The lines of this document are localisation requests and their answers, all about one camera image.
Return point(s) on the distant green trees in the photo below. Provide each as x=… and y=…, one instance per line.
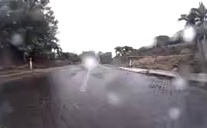
x=123, y=50

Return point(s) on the grey brick paved road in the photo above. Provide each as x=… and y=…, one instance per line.
x=101, y=103

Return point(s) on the pale concrete kerb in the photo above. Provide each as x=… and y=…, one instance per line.
x=157, y=72
x=11, y=74

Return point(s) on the brown earth bank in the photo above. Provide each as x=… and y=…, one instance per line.
x=161, y=60

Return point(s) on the large dark green trees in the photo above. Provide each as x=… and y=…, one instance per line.
x=31, y=26

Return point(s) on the reddish earth verge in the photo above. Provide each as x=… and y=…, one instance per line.
x=4, y=64

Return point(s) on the tall palm tree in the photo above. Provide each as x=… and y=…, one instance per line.
x=199, y=15

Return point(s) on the white post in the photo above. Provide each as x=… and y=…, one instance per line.
x=30, y=63

